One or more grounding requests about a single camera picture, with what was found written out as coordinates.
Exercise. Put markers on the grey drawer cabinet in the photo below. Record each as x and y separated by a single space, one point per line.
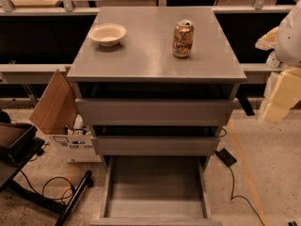
142 66

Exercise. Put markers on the white paper bowl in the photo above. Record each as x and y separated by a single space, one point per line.
107 35

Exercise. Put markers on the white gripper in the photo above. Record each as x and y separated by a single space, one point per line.
290 40

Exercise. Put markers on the orange soda can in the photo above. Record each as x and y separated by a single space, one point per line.
183 39

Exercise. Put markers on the grey middle drawer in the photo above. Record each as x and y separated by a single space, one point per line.
155 140

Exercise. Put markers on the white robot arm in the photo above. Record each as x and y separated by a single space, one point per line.
288 41

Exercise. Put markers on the black rolling stand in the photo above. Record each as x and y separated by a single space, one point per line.
51 174

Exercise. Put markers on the grey top drawer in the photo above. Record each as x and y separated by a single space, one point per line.
155 112

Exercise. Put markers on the grey drawer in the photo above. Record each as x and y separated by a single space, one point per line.
155 112
155 140
155 191

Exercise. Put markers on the open cardboard box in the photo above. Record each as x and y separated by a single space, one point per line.
58 118

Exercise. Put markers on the black power adapter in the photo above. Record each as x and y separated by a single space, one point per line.
226 157

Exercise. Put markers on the grey bottom drawer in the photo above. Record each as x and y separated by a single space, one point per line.
155 191

